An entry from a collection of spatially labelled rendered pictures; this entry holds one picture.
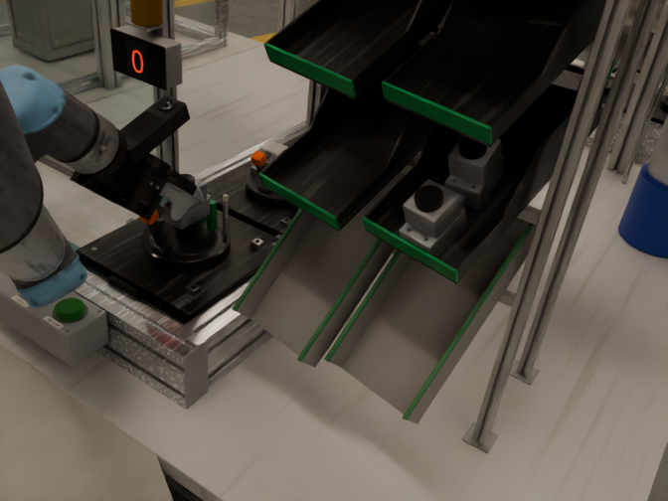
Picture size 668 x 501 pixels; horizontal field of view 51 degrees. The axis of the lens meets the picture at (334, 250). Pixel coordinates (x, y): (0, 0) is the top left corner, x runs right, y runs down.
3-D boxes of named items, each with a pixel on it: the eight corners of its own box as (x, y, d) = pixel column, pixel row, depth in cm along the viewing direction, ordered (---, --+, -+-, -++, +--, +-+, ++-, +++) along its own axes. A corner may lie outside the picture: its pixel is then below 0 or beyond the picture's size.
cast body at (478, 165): (480, 212, 78) (477, 168, 73) (445, 200, 81) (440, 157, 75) (513, 161, 82) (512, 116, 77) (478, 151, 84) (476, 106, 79)
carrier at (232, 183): (295, 250, 118) (300, 185, 111) (190, 200, 128) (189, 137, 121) (370, 197, 135) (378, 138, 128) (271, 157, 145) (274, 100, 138)
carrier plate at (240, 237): (189, 325, 100) (189, 313, 99) (77, 259, 110) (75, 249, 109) (290, 253, 117) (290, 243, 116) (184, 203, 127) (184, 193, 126)
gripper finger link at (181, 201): (187, 228, 106) (144, 205, 99) (205, 194, 107) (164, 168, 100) (200, 235, 105) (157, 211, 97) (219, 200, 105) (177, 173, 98)
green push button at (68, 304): (69, 330, 96) (67, 318, 95) (50, 317, 98) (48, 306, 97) (91, 315, 99) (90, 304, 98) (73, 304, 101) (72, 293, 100)
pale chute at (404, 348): (417, 424, 83) (405, 419, 80) (338, 366, 91) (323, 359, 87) (545, 231, 85) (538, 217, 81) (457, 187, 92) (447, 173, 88)
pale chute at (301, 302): (315, 368, 90) (299, 361, 86) (249, 317, 97) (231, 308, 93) (435, 188, 91) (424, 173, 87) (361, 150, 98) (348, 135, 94)
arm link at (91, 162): (69, 98, 87) (114, 117, 83) (92, 114, 91) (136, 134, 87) (39, 151, 86) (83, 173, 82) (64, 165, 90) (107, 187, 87)
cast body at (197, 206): (181, 231, 106) (180, 190, 102) (160, 220, 108) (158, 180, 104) (219, 210, 112) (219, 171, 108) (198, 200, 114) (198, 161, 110)
